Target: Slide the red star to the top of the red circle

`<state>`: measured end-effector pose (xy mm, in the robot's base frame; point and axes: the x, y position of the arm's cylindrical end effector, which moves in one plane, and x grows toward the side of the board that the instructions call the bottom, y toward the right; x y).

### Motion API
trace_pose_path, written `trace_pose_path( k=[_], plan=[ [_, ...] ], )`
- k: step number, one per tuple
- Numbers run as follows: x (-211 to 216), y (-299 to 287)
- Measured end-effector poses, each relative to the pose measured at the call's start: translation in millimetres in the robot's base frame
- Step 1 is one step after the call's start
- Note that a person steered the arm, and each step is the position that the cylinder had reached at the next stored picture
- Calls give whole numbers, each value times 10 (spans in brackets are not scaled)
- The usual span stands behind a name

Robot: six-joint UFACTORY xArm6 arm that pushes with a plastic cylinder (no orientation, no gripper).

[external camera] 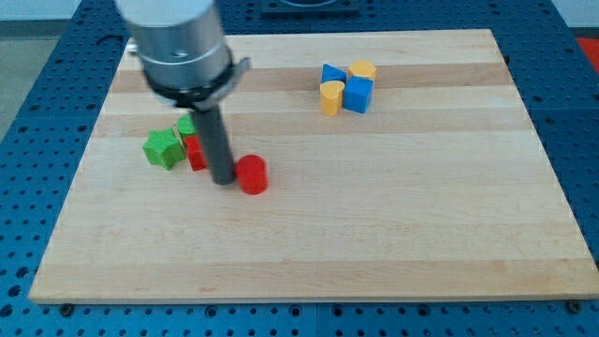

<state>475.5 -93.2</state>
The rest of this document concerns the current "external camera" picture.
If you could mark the blue triangle block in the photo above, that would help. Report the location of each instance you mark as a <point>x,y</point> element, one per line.
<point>332,73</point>

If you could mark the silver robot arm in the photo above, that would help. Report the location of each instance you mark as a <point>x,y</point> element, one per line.
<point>186,60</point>

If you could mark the blue cube block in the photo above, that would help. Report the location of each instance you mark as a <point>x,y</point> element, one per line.
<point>357,95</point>

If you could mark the red star block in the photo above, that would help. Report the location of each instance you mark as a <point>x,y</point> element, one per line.
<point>194,153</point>

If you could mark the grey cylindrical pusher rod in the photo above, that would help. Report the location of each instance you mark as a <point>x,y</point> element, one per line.
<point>213,139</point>

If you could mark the red cylinder block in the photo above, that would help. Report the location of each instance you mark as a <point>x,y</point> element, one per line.
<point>252,174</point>

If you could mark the wooden board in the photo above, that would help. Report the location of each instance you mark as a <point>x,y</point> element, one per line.
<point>440,191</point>

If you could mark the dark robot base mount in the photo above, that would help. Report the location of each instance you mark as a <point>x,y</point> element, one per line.
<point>308,7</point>

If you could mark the yellow cylinder block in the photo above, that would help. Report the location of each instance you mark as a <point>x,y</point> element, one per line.
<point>364,69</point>

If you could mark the green star block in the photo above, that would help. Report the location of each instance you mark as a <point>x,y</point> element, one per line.
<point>162,148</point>

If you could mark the yellow heart block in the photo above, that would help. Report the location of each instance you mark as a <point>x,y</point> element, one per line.
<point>331,97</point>

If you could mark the green block behind rod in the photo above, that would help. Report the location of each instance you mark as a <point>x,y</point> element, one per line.
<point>185,126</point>

